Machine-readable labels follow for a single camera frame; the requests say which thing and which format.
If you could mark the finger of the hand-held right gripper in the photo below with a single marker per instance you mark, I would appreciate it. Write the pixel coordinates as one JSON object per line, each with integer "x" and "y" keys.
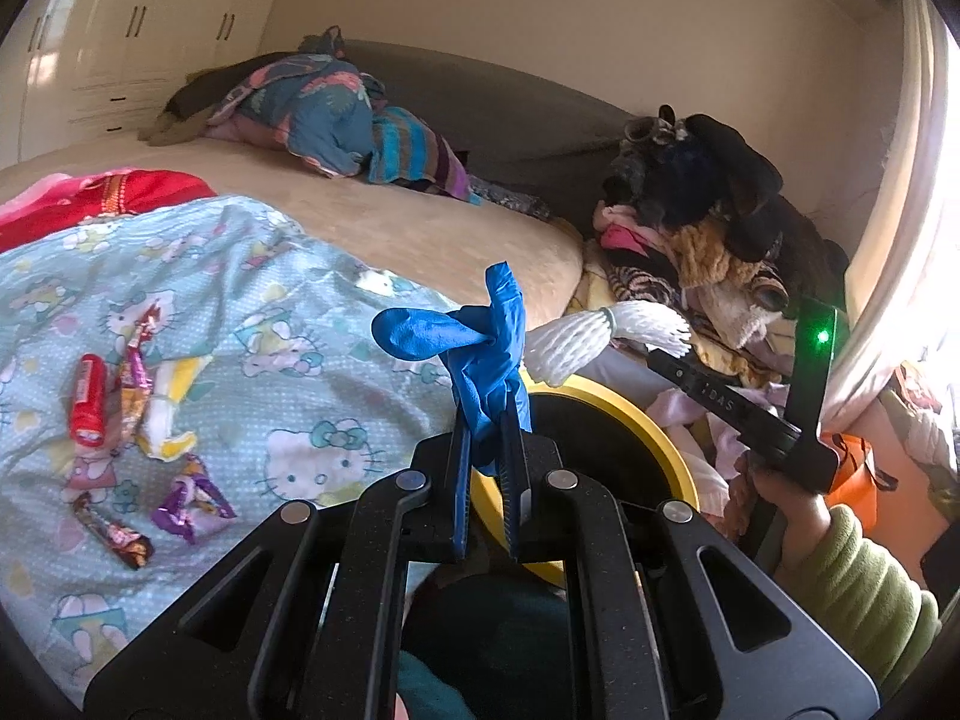
{"x": 679, "y": 375}

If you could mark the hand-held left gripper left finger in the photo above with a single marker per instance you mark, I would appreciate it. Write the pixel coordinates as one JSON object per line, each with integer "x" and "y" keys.
{"x": 461, "y": 495}

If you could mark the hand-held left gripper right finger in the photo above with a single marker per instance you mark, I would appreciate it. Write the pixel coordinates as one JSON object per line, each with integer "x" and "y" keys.
{"x": 514, "y": 502}

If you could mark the yellow-rimmed black trash bin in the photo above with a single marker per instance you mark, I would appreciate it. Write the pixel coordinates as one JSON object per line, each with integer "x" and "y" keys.
{"x": 660, "y": 439}

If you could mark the white foam fruit net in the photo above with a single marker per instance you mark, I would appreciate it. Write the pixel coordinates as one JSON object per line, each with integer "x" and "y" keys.
{"x": 562, "y": 349}

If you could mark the blue rubber glove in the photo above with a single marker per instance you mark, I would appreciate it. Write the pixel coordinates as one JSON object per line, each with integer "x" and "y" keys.
{"x": 465, "y": 345}

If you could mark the purple orange snack wrapper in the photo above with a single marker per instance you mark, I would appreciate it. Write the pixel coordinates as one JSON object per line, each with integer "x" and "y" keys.
{"x": 139, "y": 371}

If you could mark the red snack packet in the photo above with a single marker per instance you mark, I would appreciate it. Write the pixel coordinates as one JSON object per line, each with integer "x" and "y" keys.
{"x": 86, "y": 397}

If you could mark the person's right forearm green sleeve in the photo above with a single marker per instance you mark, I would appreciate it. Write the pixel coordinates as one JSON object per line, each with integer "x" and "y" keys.
{"x": 862, "y": 600}

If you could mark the person's right hand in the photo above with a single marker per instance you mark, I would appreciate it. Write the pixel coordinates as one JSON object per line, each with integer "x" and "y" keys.
{"x": 802, "y": 521}

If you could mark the pale pink cloth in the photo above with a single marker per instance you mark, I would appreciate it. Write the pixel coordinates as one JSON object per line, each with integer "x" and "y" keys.
{"x": 690, "y": 420}

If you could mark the white fluffy garment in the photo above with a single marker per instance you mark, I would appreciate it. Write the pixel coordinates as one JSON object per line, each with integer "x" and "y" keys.
{"x": 742, "y": 315}

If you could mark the zebra striped cloth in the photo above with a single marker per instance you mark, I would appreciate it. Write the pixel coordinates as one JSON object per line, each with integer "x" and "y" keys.
{"x": 637, "y": 281}

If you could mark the tan fuzzy garment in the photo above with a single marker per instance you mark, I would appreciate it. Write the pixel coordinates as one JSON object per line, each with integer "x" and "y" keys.
{"x": 712, "y": 255}

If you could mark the person's teal garment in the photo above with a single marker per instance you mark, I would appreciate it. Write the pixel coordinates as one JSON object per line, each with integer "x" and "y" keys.
{"x": 487, "y": 645}

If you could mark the pink garment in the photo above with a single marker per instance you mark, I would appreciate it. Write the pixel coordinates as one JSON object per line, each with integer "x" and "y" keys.
{"x": 630, "y": 236}

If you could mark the white window curtain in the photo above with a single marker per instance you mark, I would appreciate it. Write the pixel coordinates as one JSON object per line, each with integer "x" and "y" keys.
{"x": 900, "y": 202}

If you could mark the pile of black clothes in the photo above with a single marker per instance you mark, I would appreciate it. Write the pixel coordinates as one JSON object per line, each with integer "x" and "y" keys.
{"x": 712, "y": 165}

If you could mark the dark patterned cloth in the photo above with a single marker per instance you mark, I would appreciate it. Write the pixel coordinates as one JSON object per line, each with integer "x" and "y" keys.
{"x": 510, "y": 199}

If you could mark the purple white snack wrapper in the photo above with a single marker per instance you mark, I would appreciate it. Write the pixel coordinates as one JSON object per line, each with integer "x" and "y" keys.
{"x": 191, "y": 502}

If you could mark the beige bed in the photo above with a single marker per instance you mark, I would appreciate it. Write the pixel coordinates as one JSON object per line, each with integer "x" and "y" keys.
{"x": 412, "y": 225}

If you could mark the white yellow crumpled wrapper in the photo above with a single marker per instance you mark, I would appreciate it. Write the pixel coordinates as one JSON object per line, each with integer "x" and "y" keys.
{"x": 169, "y": 409}

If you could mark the blue cartoon print blanket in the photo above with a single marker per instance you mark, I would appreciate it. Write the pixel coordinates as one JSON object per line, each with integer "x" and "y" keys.
{"x": 247, "y": 277}

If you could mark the striped colourful blanket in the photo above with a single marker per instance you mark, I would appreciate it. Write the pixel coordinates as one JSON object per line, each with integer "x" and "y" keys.
{"x": 412, "y": 150}

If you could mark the brown snack wrapper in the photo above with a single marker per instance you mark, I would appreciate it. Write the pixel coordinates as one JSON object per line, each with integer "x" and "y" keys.
{"x": 112, "y": 536}

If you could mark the blue floral quilt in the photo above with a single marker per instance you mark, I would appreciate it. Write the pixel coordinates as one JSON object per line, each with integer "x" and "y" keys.
{"x": 330, "y": 105}

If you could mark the red blanket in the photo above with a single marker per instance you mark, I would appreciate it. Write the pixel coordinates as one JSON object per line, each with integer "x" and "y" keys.
{"x": 150, "y": 191}

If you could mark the dark olive cloth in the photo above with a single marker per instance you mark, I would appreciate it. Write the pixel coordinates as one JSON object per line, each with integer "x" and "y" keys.
{"x": 187, "y": 101}

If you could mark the pink blanket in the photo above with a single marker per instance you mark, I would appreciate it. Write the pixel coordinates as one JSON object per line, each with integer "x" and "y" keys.
{"x": 37, "y": 195}

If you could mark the white glossy wardrobe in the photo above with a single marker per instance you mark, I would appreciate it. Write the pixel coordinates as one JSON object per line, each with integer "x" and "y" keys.
{"x": 112, "y": 30}

